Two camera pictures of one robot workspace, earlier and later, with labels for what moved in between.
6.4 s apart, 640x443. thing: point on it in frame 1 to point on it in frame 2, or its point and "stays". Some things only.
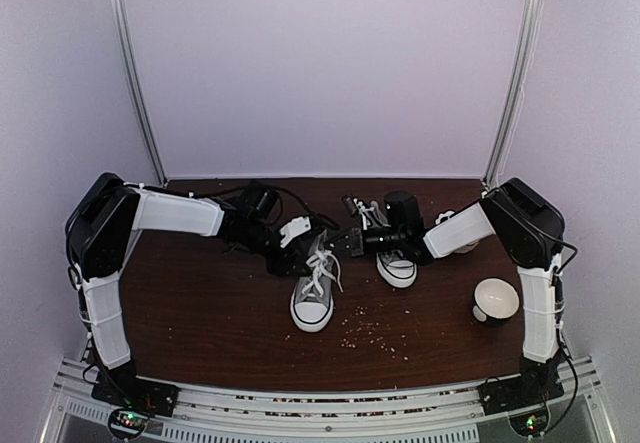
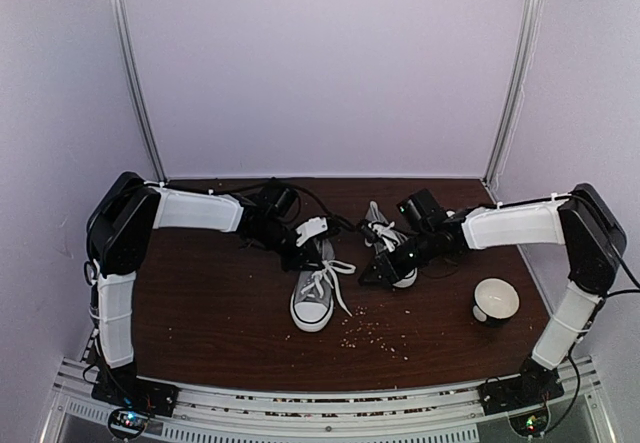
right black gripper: [357, 243] to [389, 272]
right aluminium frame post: [518, 71] stays
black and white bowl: [495, 301] stays
